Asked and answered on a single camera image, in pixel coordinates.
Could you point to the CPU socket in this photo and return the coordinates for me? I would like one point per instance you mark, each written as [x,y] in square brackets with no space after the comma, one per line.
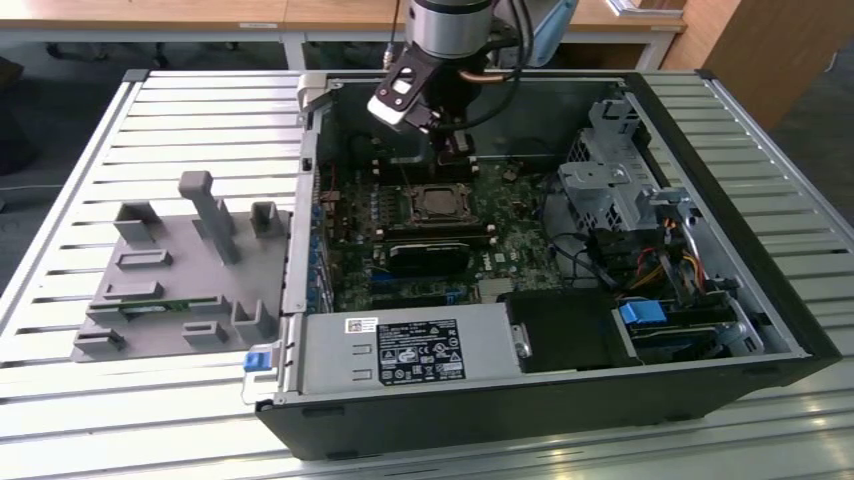
[446,222]

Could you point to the pale blue teach pendant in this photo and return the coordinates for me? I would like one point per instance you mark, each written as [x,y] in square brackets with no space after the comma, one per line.
[550,35]

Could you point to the silver drive cage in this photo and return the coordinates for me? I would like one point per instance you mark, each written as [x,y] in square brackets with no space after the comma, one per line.
[590,175]

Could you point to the stack of white papers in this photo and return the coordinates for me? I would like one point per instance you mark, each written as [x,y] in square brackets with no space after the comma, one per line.
[641,7]

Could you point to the green motherboard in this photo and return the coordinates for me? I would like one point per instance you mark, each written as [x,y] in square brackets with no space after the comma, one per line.
[527,240]

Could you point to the black graphics card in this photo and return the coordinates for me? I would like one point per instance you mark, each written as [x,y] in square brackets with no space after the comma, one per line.
[427,260]

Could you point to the silver chipset heatsink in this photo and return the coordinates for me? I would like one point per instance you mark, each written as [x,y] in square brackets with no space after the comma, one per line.
[497,290]

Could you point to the wooden cabinet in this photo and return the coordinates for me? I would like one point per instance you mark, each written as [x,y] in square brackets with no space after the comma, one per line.
[767,50]

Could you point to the black plastic shroud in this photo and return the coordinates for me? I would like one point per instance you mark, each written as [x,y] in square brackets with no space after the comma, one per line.
[567,330]

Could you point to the blue disk carrier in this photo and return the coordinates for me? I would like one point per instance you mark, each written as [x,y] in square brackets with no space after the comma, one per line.
[642,315]

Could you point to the grey parts rack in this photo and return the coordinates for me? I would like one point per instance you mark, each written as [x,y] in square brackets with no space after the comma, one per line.
[174,280]

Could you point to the silver power supply unit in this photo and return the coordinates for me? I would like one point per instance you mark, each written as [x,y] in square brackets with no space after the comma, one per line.
[327,360]

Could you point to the green RAM stick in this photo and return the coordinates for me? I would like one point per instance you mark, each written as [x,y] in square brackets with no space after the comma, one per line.
[174,304]

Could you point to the blue case latch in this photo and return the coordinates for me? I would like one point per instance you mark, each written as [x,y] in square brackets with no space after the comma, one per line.
[256,362]

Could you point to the black PC case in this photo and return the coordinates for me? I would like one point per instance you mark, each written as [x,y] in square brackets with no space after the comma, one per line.
[467,430]

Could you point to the wooden desk white frame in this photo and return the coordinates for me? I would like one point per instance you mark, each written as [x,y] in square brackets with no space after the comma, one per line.
[134,10]
[320,12]

